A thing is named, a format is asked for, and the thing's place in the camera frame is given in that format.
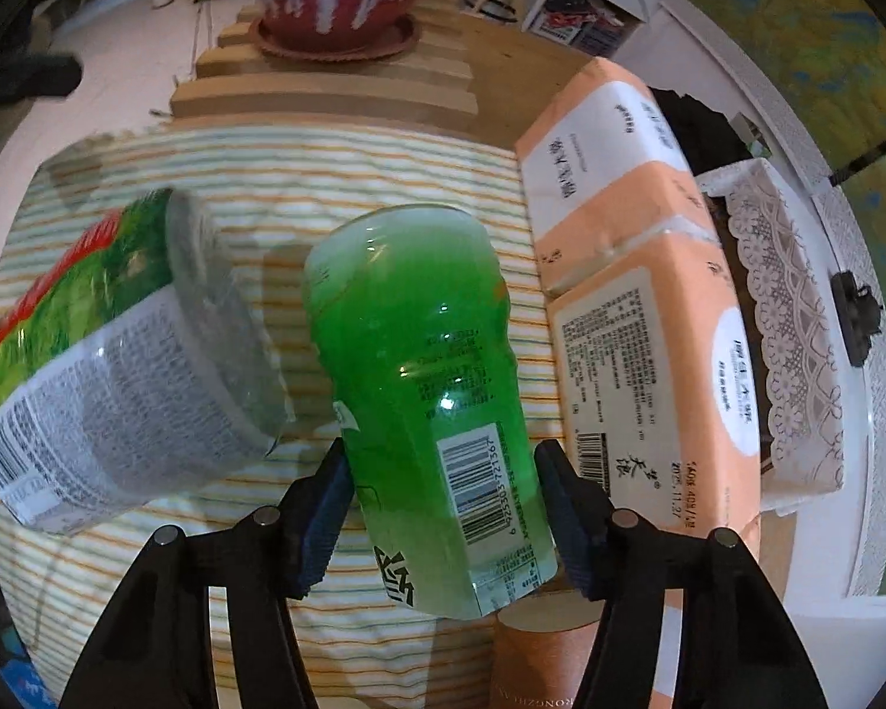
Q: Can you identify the brown paper cup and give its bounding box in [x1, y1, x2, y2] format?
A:
[490, 591, 603, 709]

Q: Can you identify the red green labelled plastic cup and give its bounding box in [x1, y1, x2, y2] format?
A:
[0, 189, 294, 535]

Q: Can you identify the white lace-covered low table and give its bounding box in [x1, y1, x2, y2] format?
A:
[696, 158, 886, 605]

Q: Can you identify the orange tissue pack near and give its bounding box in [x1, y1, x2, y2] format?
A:
[543, 229, 764, 709]

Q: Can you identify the orange tissue pack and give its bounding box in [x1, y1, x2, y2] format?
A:
[543, 229, 764, 709]
[515, 58, 717, 298]

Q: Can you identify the striped tablecloth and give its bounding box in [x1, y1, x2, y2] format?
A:
[0, 125, 560, 707]

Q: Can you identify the orange tissue pack far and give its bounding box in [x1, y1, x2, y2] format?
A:
[515, 58, 717, 298]

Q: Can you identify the wooden slatted bench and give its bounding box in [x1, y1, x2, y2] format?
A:
[171, 0, 587, 149]

